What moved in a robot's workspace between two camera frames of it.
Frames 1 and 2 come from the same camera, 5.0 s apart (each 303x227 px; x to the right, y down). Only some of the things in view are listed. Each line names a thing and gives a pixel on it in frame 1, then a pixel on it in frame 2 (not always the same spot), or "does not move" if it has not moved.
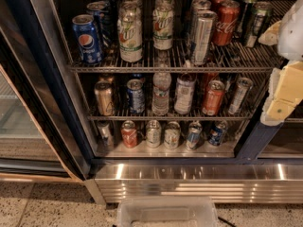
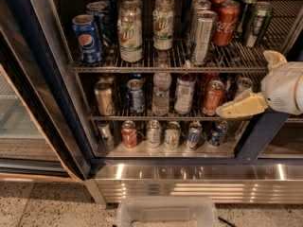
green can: [261, 16] does not move
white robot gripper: [293, 32] → [280, 87]
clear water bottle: [162, 83] does not move
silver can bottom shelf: [153, 133] does not move
